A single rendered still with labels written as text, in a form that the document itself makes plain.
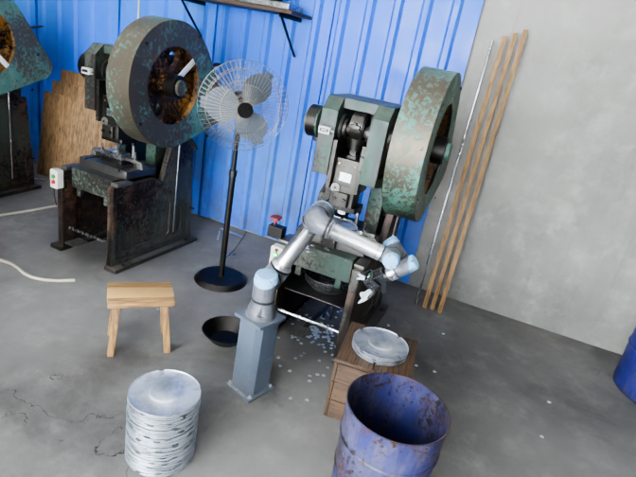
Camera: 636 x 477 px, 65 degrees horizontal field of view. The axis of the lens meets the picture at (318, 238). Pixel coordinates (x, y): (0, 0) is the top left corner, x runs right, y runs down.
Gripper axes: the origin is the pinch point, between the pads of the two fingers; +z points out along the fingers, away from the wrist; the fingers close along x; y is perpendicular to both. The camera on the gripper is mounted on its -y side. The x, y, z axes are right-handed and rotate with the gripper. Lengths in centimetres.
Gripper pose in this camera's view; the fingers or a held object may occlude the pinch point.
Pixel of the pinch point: (357, 291)
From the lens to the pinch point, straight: 253.4
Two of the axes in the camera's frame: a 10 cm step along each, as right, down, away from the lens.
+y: -6.3, -5.3, -5.7
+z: -7.8, 4.3, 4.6
